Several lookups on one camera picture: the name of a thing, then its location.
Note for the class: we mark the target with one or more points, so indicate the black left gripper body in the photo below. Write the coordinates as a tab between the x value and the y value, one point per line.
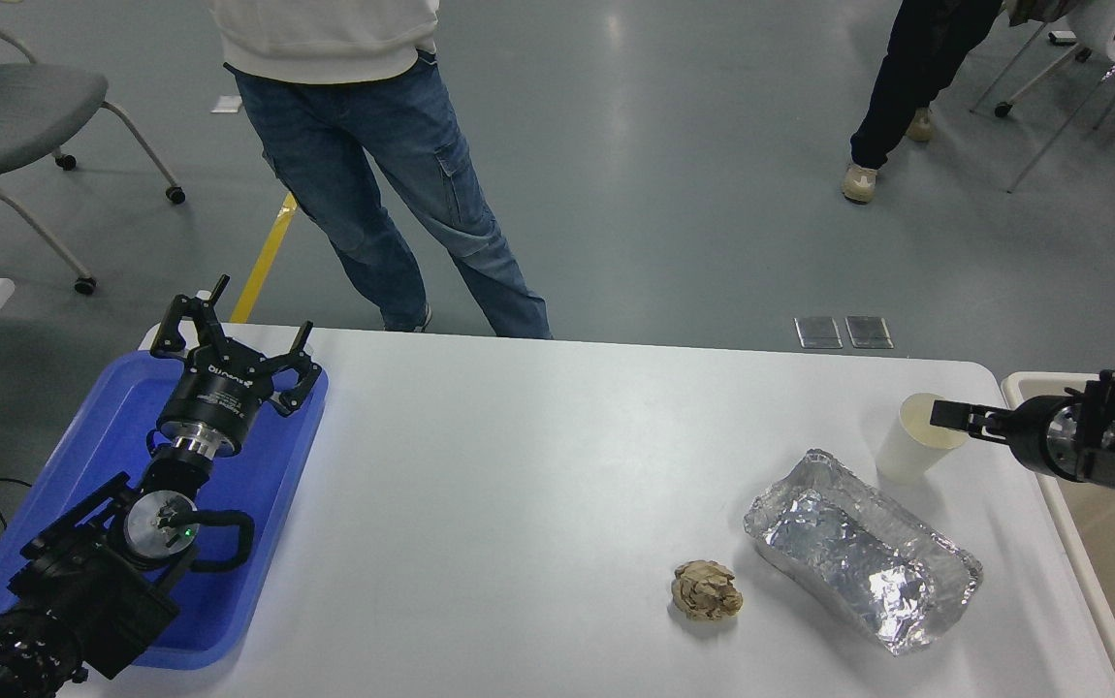
213	397

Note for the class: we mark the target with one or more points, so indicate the metal floor plate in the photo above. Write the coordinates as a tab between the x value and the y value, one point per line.
817	333
869	333

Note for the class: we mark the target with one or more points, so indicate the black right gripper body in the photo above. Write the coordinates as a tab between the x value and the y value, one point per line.
1035	436

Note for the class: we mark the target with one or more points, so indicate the person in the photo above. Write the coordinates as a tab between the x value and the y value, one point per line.
916	68
364	145

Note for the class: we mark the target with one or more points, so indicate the crumpled tan paper ball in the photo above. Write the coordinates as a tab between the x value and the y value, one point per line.
708	591

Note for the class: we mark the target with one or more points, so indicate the small white box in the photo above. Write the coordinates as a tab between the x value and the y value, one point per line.
1063	37

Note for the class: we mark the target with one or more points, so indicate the grey office chair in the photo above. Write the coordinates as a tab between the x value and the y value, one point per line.
15	107

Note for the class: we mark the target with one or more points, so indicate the blue plastic tray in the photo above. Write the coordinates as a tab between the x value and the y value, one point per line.
82	456

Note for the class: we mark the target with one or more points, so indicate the white paper cup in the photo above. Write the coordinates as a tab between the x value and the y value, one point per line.
907	451

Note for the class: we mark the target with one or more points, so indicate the crumpled foil tray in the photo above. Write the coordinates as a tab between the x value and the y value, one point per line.
848	553

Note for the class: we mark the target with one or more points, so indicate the metal-legged chair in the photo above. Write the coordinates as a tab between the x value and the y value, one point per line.
1003	109

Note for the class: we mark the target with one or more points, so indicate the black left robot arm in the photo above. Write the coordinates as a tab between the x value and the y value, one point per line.
92	582

